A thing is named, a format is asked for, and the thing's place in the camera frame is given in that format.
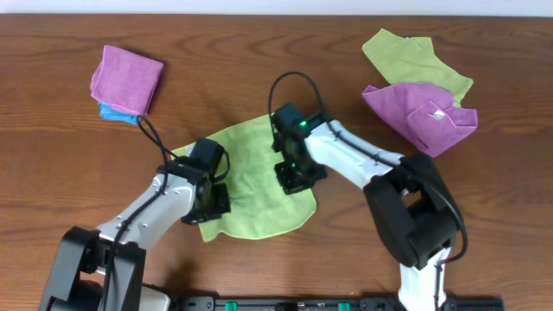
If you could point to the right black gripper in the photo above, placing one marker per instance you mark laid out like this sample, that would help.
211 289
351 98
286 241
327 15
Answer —
294 177

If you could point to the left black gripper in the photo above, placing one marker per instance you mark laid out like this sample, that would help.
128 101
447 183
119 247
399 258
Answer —
209 207

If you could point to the light green cloth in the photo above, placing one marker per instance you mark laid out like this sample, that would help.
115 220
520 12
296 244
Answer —
259 207

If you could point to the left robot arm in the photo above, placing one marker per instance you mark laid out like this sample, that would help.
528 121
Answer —
102 269

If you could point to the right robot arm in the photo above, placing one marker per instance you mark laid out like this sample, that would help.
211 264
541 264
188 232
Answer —
415 215

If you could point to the folded blue cloth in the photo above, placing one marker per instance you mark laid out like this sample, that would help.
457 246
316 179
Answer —
108 113

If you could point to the folded purple cloth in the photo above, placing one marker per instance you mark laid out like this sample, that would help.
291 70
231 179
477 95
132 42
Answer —
125 81

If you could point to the crumpled purple cloth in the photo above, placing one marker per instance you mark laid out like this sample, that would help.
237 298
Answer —
422 113

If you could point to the olive green cloth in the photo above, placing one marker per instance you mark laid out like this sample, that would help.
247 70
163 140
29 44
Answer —
412 59

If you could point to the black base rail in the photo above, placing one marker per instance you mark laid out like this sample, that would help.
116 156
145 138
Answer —
370 303

